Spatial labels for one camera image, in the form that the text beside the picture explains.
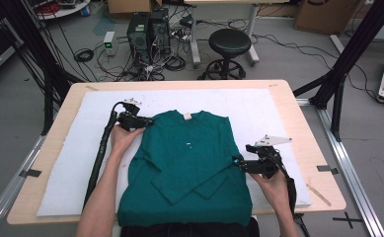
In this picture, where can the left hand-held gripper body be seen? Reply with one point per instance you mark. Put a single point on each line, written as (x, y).
(130, 120)

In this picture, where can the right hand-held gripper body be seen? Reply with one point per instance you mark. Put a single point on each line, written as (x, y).
(268, 164)

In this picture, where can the teal long-sleeved shirt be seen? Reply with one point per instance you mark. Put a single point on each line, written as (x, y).
(186, 164)

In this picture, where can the person's left hand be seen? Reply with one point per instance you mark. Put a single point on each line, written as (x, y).
(122, 141)

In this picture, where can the person's right hand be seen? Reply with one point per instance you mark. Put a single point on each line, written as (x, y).
(276, 191)

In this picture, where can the black tape strip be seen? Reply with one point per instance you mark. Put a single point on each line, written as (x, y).
(30, 173)
(327, 169)

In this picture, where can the white foam mat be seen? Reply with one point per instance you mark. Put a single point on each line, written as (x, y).
(81, 158)

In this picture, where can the white box with green light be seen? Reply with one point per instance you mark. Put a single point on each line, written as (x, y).
(109, 42)

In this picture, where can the black computer tower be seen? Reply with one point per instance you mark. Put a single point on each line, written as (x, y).
(160, 29)
(138, 36)

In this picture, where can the person's dark pants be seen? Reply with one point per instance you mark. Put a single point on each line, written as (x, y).
(186, 230)

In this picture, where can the black tape cross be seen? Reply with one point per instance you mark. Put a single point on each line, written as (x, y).
(347, 220)

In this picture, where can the black round stool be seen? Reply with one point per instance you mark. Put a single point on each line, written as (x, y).
(229, 42)

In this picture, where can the white desk with wooden top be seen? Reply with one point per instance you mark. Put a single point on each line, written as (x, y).
(253, 39)

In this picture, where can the round white table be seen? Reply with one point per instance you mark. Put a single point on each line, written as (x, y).
(64, 10)

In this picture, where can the large cardboard box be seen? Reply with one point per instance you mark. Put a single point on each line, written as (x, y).
(324, 16)

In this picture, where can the aluminium rail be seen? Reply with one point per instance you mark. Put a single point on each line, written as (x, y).
(8, 197)
(350, 171)

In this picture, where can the black metal frame stand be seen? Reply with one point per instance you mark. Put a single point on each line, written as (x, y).
(38, 59)
(347, 62)

